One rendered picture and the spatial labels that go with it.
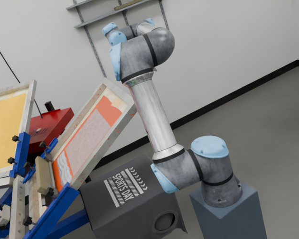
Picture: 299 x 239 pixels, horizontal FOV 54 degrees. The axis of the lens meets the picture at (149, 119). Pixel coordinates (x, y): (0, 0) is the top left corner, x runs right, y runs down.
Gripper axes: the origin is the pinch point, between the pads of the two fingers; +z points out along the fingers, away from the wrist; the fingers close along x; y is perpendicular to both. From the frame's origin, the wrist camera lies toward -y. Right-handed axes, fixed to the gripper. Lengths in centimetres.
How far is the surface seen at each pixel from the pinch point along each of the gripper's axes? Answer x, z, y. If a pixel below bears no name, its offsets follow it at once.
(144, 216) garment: -50, 51, 22
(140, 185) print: -41, 44, 8
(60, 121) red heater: -65, 21, -113
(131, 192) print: -48, 42, 10
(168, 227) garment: -45, 69, 22
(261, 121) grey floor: 107, 188, -118
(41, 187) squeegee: -74, -1, 18
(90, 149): -45.5, 2.8, 13.7
